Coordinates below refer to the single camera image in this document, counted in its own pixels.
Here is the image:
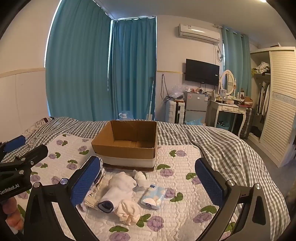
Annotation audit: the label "white air conditioner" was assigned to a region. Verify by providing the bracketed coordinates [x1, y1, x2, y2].
[178, 23, 221, 44]

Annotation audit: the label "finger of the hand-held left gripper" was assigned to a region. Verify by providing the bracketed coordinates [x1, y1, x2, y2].
[14, 145, 48, 171]
[0, 136, 26, 155]

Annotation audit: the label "cardboard box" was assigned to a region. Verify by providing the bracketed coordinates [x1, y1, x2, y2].
[91, 120, 158, 172]

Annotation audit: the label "hanging black cable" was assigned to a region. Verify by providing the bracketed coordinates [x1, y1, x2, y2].
[161, 74, 170, 102]

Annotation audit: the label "white printed pillow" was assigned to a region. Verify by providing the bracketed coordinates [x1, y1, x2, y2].
[22, 117, 55, 139]

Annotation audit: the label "black wall television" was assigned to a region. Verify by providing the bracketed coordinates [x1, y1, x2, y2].
[185, 59, 220, 86]

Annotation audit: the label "white suitcase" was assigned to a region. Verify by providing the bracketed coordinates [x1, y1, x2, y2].
[166, 100, 178, 124]

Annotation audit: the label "blue white tissue pack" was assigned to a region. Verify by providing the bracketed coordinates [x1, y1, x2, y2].
[140, 184, 167, 210]

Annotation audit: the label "white dressing table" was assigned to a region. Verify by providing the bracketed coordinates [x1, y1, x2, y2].
[206, 99, 249, 139]

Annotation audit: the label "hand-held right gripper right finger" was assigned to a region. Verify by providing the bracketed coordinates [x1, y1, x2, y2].
[195, 158, 276, 241]

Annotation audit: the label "oval white vanity mirror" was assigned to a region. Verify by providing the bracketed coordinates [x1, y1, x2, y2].
[220, 70, 236, 96]

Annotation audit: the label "wide teal curtain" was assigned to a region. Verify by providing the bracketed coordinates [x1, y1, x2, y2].
[46, 0, 112, 122]

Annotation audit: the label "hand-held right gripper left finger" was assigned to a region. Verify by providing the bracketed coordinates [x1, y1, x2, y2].
[24, 156, 104, 241]

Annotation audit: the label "white mop pole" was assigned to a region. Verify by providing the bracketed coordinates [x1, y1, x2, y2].
[148, 76, 156, 121]

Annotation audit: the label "clear plastic bag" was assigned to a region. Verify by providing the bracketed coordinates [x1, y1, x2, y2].
[169, 85, 185, 100]

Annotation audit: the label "narrow teal curtain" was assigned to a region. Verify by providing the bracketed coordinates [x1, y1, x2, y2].
[221, 25, 252, 96]

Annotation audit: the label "white sock with navy cuff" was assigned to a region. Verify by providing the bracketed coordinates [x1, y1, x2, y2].
[97, 173, 138, 212]

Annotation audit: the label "floral quilted mat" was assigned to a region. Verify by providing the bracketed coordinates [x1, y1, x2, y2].
[14, 133, 238, 241]

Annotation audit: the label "folded clothes pile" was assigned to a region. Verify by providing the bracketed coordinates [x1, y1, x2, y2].
[252, 61, 271, 75]

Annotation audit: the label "small white sock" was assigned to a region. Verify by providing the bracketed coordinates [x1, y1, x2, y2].
[132, 170, 148, 187]

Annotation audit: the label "grey mini fridge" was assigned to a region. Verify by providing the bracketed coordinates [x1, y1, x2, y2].
[184, 91, 208, 124]

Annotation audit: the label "white slatted wardrobe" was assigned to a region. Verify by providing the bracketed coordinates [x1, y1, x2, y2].
[250, 47, 296, 168]

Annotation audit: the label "cream sock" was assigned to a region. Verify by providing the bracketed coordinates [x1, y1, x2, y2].
[115, 200, 141, 226]

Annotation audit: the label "teal corner curtain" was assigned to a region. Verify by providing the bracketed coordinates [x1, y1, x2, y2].
[108, 17, 158, 121]

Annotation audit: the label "person's left hand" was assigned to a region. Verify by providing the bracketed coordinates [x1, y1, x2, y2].
[3, 198, 25, 234]

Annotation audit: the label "dark ribbed suitcase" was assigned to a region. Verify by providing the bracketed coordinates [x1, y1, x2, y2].
[239, 108, 255, 139]

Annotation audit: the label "blue plastic bag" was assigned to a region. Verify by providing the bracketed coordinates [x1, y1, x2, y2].
[185, 117, 205, 127]

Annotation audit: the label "hanging clothes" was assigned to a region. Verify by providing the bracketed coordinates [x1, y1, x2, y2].
[255, 81, 271, 123]

